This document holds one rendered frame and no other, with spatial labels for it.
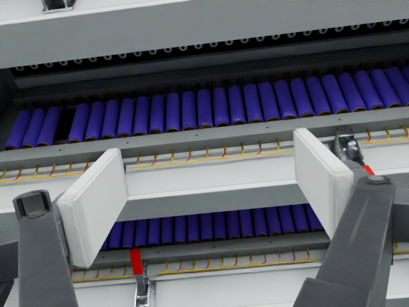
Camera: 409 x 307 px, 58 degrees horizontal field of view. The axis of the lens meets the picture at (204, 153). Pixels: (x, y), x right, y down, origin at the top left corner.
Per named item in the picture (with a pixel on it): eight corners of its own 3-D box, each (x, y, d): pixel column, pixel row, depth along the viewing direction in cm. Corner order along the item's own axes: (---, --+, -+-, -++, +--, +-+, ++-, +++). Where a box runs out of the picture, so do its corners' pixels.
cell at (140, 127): (151, 105, 50) (148, 141, 46) (138, 106, 51) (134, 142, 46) (148, 95, 49) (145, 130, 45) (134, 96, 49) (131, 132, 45)
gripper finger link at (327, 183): (332, 173, 13) (354, 170, 13) (292, 128, 20) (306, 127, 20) (334, 248, 14) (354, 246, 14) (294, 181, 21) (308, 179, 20)
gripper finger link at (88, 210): (90, 270, 14) (71, 271, 14) (129, 197, 21) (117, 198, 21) (73, 198, 13) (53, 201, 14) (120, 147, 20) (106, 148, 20)
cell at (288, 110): (286, 89, 49) (297, 124, 45) (273, 91, 49) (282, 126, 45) (288, 78, 48) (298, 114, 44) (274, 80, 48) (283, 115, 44)
